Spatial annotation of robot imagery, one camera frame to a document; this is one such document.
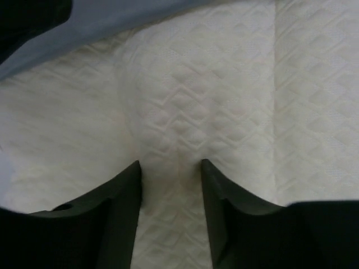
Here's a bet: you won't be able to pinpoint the cream quilted pillow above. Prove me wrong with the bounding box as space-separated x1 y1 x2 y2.
1 1 358 268

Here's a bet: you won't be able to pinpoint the grey fabric pillowcase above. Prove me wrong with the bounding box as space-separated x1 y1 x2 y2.
1 0 208 79

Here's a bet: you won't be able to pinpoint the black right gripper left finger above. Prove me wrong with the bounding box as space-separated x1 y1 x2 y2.
1 162 142 269

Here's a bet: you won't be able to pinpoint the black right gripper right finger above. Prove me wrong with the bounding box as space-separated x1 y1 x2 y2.
201 159 358 268

